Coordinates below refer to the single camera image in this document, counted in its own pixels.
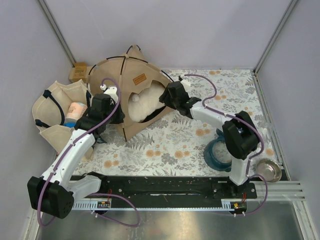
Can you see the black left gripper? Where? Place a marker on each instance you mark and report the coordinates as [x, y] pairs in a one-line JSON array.
[[121, 117]]

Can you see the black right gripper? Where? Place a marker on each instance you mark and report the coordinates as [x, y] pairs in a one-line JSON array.
[[164, 99]]

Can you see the white fluffy pillow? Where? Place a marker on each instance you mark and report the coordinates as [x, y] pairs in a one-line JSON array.
[[148, 102]]

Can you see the beige fabric pet tent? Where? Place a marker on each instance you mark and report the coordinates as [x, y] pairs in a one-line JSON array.
[[137, 77]]

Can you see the black tent pole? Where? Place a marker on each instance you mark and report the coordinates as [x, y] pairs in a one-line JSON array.
[[136, 47], [111, 68]]

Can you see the clear plastic bottle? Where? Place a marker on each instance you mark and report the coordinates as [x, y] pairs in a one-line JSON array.
[[267, 130]]

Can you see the steel pet bowl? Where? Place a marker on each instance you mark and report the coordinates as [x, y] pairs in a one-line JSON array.
[[269, 170]]

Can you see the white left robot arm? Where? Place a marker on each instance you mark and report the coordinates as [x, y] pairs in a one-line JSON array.
[[53, 193]]

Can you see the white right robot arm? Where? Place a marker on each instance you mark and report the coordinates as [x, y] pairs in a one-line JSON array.
[[237, 131]]

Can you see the white pompom toy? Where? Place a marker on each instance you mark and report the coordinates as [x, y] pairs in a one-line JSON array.
[[135, 97]]

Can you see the cardboard box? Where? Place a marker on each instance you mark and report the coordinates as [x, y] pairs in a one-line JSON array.
[[80, 71]]

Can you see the cream canvas tote bag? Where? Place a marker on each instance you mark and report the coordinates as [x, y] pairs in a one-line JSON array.
[[50, 111]]

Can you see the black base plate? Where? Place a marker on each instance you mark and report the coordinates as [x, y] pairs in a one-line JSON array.
[[170, 192]]

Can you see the aluminium frame post left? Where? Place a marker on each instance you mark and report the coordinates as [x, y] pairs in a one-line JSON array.
[[54, 26]]

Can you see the aluminium frame post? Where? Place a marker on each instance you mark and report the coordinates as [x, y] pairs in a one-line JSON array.
[[54, 26], [277, 32]]

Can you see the white slotted cable duct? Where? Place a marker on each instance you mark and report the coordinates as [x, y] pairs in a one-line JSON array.
[[92, 205]]

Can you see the aluminium frame post right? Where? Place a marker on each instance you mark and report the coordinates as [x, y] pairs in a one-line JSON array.
[[277, 32]]

